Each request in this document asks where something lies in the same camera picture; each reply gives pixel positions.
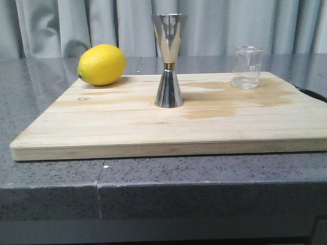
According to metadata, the steel double jigger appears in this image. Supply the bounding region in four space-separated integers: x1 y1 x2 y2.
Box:
151 13 187 108

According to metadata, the glass measuring beaker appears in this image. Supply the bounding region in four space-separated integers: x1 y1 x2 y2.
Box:
231 46 264 89

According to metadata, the wooden cutting board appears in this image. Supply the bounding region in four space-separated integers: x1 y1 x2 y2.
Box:
10 72 326 161

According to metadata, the yellow lemon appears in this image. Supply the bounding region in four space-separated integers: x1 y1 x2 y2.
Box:
77 44 127 86

